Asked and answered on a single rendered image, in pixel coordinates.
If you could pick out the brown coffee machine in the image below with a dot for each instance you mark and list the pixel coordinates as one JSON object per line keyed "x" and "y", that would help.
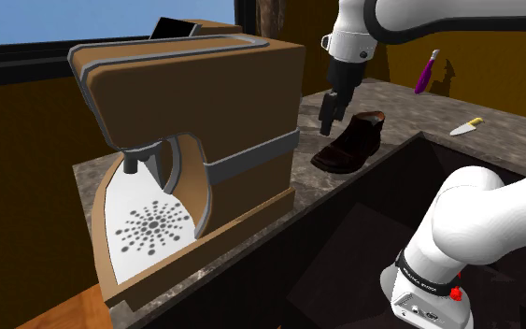
{"x": 208, "y": 105}

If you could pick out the black framed window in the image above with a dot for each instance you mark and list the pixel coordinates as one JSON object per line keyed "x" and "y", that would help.
{"x": 62, "y": 22}

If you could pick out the black tablet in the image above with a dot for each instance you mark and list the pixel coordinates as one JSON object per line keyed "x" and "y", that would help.
{"x": 171, "y": 28}

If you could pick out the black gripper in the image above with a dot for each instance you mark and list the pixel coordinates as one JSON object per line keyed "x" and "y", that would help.
{"x": 345, "y": 77}

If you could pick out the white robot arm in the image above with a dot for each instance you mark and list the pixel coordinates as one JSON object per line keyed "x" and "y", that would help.
{"x": 467, "y": 218}

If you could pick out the dark brown ankle boot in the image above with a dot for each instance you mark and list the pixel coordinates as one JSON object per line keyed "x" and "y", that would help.
{"x": 353, "y": 148}

